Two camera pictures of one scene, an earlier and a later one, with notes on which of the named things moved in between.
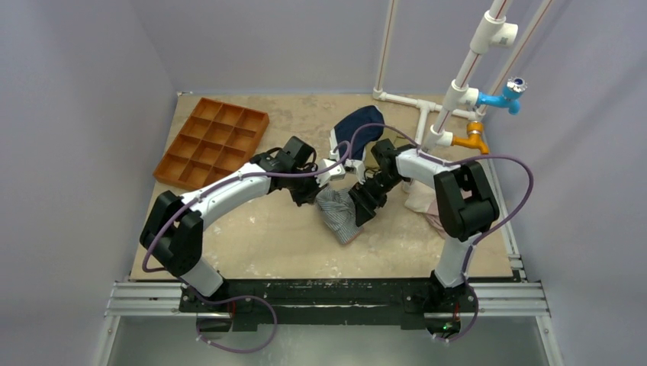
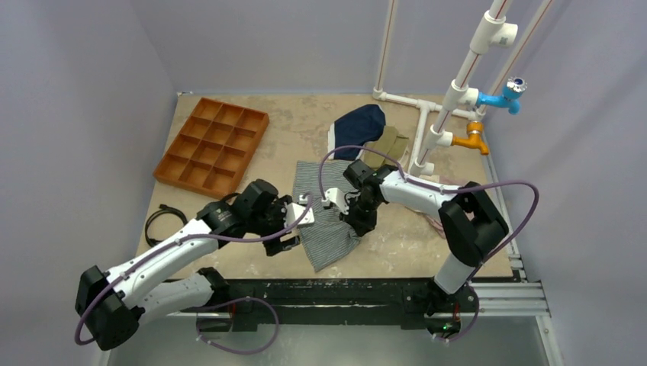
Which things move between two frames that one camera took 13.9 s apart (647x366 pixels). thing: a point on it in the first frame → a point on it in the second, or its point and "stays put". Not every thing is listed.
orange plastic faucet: [474, 138] stays put
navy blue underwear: [362, 117] stays put
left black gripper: [307, 197] → [275, 245]
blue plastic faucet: [510, 97] stays put
